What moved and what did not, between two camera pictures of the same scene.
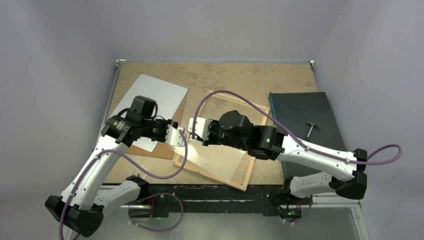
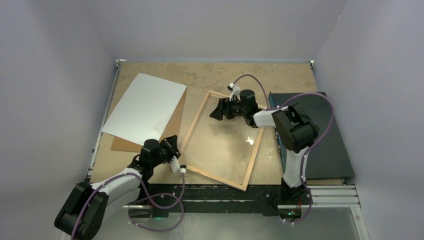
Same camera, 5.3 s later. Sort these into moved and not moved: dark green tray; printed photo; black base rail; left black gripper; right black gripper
Moved: left black gripper; right black gripper
Not moved: black base rail; dark green tray; printed photo
